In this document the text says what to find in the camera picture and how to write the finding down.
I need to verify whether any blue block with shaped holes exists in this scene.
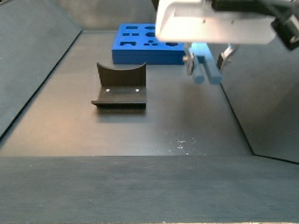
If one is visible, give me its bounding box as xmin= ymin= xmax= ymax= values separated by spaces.
xmin=113 ymin=24 xmax=185 ymax=65

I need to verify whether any light blue square-circle object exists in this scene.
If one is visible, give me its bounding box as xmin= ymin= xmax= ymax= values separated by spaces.
xmin=191 ymin=43 xmax=222 ymax=84

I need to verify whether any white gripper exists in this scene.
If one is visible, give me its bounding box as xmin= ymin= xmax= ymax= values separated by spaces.
xmin=155 ymin=0 xmax=277 ymax=75

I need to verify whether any black curved fixture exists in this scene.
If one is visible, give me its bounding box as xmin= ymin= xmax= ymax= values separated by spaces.
xmin=91 ymin=64 xmax=147 ymax=109

